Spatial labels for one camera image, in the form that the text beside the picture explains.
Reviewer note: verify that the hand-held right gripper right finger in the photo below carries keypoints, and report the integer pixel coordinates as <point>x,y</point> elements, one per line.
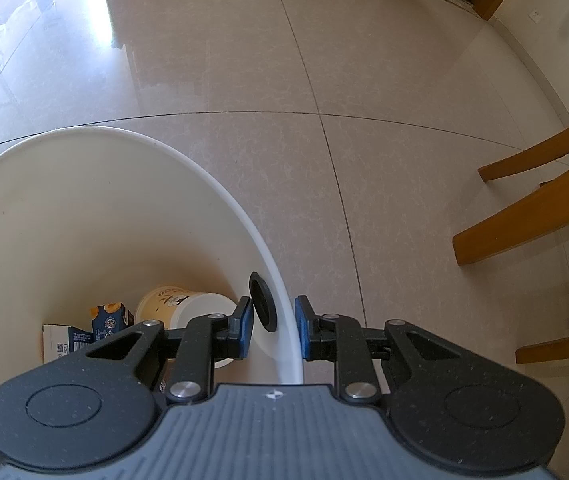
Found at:
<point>302,331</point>

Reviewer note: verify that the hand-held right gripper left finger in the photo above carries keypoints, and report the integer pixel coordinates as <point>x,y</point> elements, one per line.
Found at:
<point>247,329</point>

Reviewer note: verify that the paper cup with yellow print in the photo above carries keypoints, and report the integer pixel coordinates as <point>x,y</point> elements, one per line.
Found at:
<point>199,305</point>

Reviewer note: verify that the small blue drink carton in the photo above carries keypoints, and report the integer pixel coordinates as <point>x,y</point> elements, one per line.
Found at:
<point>109,322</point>

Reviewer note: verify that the white and blue box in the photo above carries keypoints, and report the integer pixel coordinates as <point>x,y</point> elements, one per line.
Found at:
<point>62,341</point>

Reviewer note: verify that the white plastic bucket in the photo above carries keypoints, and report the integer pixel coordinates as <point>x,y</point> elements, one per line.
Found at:
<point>79,210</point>

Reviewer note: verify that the wooden chair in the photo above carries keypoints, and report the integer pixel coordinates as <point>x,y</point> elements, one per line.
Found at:
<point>524,225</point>

